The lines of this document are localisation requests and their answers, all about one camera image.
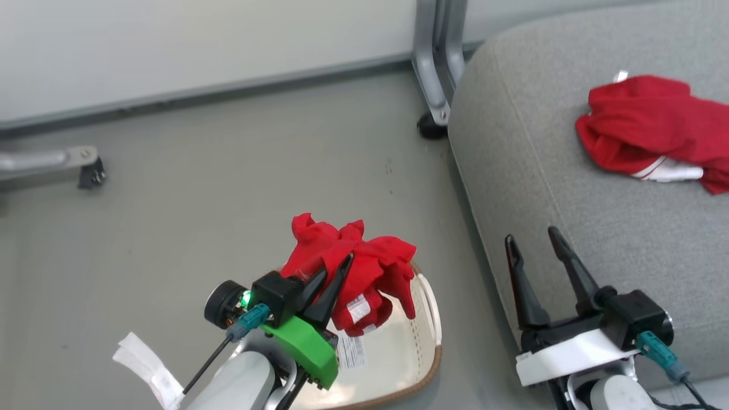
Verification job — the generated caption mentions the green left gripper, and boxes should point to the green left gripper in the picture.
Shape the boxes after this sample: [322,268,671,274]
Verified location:
[262,253,355,391]

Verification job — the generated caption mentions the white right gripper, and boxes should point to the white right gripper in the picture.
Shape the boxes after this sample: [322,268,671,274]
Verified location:
[505,226,641,387]

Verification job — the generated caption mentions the plain red garment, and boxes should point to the plain red garment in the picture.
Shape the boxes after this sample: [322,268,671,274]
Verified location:
[279,212,417,371]

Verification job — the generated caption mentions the red and white striped garment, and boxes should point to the red and white striped garment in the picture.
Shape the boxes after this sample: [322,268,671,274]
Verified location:
[575,69,729,195]

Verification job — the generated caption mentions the grey fabric sofa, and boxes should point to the grey fabric sofa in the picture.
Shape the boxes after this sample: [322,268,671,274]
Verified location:
[448,0,729,391]

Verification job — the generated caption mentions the white perforated laundry basket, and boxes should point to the white perforated laundry basket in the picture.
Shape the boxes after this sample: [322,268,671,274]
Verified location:
[288,262,443,410]

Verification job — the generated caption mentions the white paper tag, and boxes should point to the white paper tag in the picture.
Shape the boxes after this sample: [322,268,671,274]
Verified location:
[112,332,186,410]

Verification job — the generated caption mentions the black caster wheel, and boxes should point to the black caster wheel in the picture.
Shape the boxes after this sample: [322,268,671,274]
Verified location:
[77,157,107,190]
[417,112,449,140]

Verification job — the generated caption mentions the long grey partition foot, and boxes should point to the long grey partition foot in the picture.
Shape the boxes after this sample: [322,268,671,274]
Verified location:
[0,146,99,185]

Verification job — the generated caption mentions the teal plug left camera cable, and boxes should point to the teal plug left camera cable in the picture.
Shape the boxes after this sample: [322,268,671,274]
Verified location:
[182,304,271,395]

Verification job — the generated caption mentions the teal plug camera cable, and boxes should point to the teal plug camera cable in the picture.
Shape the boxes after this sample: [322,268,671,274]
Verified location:
[637,331,721,410]
[182,304,271,395]

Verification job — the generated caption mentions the teal plug right camera cable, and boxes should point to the teal plug right camera cable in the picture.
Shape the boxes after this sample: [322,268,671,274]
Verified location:
[637,331,721,410]

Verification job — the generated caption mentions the grey partition bottom rail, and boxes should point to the grey partition bottom rail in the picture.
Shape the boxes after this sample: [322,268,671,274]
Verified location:
[0,43,479,138]

